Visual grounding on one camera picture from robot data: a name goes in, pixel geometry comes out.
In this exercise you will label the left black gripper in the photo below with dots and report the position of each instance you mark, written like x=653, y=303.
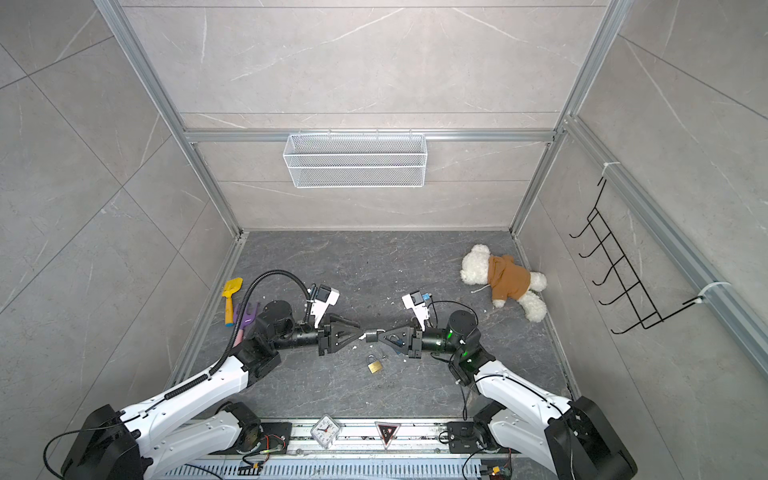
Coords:
x=338, y=347

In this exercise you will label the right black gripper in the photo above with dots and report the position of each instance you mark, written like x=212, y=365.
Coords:
x=394, y=333

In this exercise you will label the brass padlock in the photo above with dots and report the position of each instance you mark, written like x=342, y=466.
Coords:
x=374, y=365

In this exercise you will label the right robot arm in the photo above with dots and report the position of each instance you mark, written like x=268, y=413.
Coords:
x=571, y=438

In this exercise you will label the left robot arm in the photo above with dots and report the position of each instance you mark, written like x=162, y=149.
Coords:
x=116, y=444

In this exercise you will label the red triangle warning sign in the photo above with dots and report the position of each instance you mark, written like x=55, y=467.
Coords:
x=387, y=432

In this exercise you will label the purple pink toy rake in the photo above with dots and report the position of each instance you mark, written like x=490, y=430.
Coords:
x=249, y=315

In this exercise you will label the small white clock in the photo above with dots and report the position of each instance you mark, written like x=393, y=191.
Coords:
x=325, y=431

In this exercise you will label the yellow toy shovel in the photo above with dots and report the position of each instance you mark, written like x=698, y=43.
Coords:
x=231, y=287

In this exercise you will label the white teddy bear brown hoodie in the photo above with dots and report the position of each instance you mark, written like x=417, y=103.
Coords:
x=506, y=281

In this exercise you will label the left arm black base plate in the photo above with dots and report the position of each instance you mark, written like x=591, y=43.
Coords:
x=272, y=436

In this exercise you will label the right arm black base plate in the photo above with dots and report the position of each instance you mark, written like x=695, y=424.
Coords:
x=469, y=437

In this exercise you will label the white wire mesh basket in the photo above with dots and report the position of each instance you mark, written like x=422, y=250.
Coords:
x=356, y=160

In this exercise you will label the black wire hook rack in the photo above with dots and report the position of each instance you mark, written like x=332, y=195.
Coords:
x=621, y=269

